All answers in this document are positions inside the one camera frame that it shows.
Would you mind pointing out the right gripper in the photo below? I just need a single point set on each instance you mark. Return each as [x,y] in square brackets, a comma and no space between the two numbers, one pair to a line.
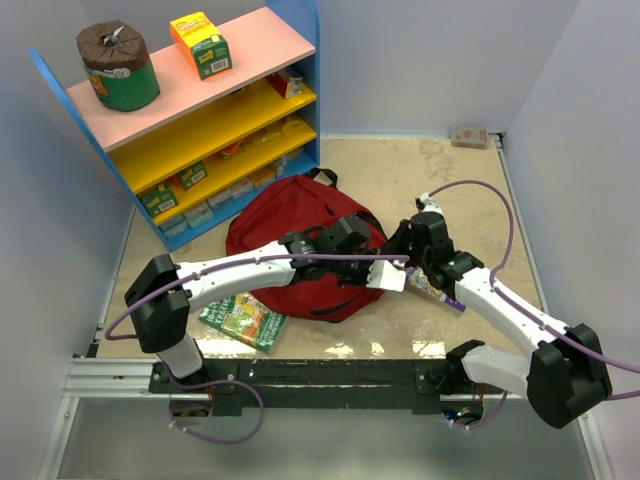
[392,247]

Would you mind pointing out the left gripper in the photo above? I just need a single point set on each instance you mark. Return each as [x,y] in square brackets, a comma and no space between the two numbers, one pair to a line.
[360,282]

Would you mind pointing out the red backpack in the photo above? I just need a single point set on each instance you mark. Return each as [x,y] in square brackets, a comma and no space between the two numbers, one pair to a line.
[305,216]

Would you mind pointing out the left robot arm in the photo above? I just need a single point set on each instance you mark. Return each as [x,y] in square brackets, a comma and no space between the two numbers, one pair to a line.
[164,295]

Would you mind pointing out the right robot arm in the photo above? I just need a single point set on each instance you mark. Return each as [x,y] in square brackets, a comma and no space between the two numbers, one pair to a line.
[557,368]

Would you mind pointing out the purple Treehouse book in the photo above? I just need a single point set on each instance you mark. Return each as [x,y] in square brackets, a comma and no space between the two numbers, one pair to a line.
[418,282]

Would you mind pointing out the green Treehouse book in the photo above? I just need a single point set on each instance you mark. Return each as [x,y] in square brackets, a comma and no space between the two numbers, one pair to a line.
[244,318]

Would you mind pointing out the small pink card box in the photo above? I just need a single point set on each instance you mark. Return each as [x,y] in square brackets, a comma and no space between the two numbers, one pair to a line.
[470,136]

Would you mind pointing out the green sponge box upper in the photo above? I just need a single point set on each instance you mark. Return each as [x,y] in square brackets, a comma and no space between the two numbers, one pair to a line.
[190,176]

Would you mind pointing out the red white box on shelf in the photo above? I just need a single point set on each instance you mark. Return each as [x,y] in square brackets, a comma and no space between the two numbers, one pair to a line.
[288,83]

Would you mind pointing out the colourful shelf unit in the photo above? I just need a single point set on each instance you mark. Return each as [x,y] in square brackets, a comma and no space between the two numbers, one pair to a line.
[236,123]

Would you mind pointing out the green sponge box lower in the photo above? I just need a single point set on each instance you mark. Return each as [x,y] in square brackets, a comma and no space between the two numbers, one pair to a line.
[158,199]

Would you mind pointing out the orange green sponge box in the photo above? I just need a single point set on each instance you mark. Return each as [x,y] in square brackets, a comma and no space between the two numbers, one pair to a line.
[202,44]

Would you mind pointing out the green brown wrapped roll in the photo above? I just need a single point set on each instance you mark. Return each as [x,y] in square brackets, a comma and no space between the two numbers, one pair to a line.
[118,66]

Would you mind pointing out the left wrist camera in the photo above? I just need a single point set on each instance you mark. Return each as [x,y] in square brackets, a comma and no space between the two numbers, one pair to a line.
[384,275]

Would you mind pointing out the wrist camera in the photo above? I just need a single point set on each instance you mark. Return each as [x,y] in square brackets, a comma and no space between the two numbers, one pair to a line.
[426,204]
[384,275]

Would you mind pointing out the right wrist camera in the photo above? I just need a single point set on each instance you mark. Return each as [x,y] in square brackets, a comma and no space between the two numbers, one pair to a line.
[426,204]

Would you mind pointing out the aluminium rail frame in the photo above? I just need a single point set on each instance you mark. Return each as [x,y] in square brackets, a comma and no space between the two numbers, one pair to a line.
[390,330]

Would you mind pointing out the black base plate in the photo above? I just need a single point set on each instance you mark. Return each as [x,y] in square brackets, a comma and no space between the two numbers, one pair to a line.
[420,386]

